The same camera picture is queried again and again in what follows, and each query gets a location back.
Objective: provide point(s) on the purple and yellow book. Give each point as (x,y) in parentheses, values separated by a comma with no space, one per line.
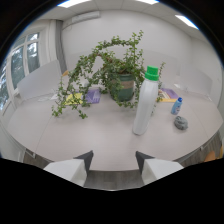
(167,95)

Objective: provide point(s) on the yellow paper sheet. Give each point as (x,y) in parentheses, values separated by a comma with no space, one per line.
(73,98)

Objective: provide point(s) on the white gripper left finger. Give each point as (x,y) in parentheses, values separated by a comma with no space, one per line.
(71,169)

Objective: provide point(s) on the grey curtain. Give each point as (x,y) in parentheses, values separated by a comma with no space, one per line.
(60,43)

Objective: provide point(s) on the orange chair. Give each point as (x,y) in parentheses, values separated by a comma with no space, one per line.
(215,154)

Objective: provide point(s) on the dark green plant pot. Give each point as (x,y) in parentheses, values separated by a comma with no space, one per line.
(123,87)

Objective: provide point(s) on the grey steel wool scrubber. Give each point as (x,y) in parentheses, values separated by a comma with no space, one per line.
(181,122)

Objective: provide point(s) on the green leafy plant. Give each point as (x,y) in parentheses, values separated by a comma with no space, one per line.
(100,66)

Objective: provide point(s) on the window with white frame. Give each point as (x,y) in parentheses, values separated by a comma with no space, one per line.
(20,64)

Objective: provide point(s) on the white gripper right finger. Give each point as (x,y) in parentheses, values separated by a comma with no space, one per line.
(154,169)

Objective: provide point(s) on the white air conditioner unit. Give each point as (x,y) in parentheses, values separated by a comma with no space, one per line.
(85,16)

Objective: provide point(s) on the rectangular ceiling light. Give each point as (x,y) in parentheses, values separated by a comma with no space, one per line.
(186,21)
(147,1)
(72,3)

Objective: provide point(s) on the large white bottle green cap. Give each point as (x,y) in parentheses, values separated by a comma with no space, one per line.
(145,102)

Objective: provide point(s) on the small blue bottle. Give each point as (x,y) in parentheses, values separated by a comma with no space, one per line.
(176,106)

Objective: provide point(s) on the white desk divider panel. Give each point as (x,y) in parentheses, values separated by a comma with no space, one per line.
(39,80)

